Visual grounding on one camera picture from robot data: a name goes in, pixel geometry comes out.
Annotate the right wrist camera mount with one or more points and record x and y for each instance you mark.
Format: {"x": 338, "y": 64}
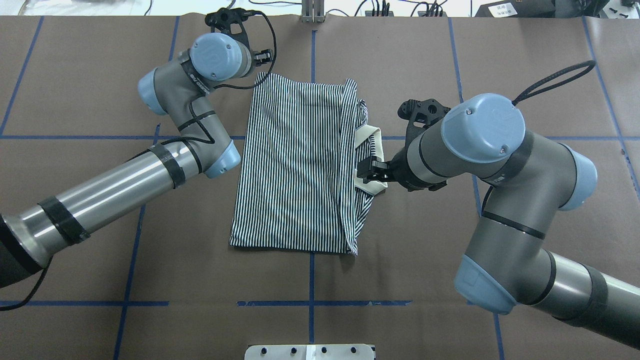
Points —
{"x": 420, "y": 116}

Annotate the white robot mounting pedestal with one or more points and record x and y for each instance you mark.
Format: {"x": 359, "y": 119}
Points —
{"x": 347, "y": 351}

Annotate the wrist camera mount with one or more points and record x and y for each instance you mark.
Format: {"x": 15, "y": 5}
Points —
{"x": 229, "y": 21}
{"x": 420, "y": 116}

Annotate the black power strip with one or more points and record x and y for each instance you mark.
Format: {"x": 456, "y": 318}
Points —
{"x": 378, "y": 9}

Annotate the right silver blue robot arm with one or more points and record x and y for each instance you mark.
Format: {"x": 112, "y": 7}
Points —
{"x": 531, "y": 178}

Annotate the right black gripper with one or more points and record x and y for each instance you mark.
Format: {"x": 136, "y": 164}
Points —
{"x": 396, "y": 169}

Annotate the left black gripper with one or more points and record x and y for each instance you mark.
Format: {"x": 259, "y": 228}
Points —
{"x": 263, "y": 57}

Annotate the black box with label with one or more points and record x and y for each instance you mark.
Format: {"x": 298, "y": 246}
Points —
{"x": 517, "y": 9}

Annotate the aluminium frame post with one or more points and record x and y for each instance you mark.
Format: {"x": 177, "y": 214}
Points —
{"x": 313, "y": 11}

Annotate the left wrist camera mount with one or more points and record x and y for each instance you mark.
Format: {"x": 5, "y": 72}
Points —
{"x": 229, "y": 21}

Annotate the navy white striped polo shirt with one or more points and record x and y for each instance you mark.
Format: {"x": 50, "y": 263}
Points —
{"x": 298, "y": 188}

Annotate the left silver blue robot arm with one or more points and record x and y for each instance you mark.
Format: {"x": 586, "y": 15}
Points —
{"x": 179, "y": 89}

